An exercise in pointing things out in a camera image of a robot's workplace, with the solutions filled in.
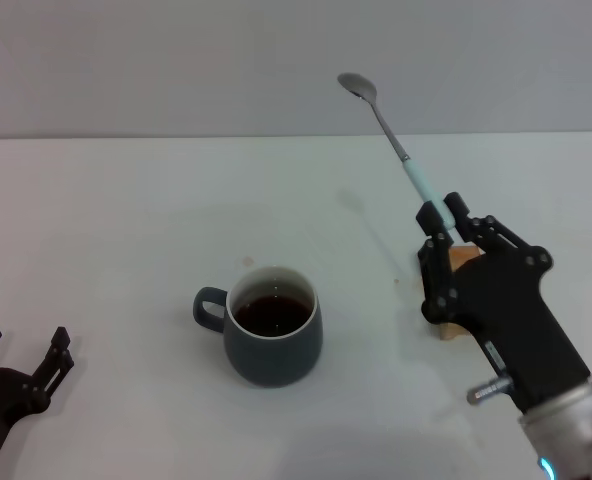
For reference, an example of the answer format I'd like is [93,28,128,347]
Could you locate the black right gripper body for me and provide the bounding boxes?
[425,253,592,414]

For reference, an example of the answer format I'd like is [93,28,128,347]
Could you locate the dark grey ceramic cup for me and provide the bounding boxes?
[191,265,324,389]

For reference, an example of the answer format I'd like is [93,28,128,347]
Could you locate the blue handled metal spoon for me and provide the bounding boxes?
[336,72,460,236]

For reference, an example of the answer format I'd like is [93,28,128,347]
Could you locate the flat wooden block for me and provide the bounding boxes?
[415,243,482,275]

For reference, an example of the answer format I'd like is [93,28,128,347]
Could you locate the notched wooden block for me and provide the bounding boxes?
[438,322,471,343]

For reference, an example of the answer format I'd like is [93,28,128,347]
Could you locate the dark coffee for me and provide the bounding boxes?
[233,294,312,337]

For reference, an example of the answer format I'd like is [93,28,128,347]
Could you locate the metal cable connector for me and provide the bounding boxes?
[467,377,513,407]

